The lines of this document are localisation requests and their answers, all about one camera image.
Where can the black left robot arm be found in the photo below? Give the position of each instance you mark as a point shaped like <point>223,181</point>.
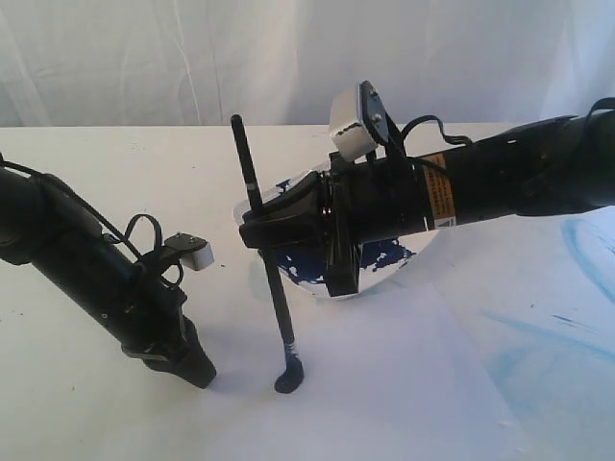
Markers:
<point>116,277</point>

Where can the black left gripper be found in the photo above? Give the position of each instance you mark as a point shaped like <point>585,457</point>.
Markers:
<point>164,338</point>

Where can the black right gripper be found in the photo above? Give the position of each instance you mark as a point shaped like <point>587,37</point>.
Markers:
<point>372,205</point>

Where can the black paintbrush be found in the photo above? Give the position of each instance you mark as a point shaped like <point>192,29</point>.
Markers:
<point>293,375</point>

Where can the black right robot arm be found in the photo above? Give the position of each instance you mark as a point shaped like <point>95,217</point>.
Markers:
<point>558,166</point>

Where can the white backdrop curtain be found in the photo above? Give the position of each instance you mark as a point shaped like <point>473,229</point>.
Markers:
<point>145,63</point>

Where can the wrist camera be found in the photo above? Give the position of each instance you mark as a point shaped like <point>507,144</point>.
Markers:
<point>358,123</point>
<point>191,251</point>

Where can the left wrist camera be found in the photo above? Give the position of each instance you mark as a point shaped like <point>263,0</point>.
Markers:
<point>191,251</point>

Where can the white plate with blue paint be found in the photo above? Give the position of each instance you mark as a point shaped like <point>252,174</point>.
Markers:
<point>304,266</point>

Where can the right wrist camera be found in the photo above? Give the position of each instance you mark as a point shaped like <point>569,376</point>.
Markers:
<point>358,123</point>

